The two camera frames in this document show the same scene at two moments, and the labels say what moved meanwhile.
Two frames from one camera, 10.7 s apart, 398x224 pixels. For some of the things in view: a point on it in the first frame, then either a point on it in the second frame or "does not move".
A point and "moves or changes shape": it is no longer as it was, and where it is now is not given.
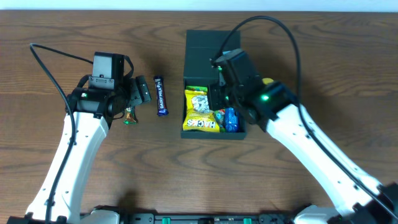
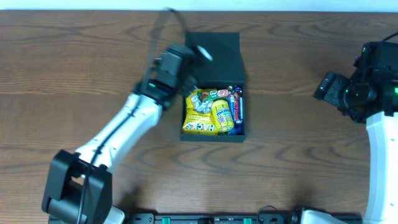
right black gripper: [236, 101] → [330, 90]
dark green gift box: [208, 114] moves or changes shape
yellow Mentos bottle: [267, 80] → [222, 116]
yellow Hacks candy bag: [198, 116] does not move
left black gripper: [137, 91] → [189, 83]
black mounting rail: [206, 218] does not move
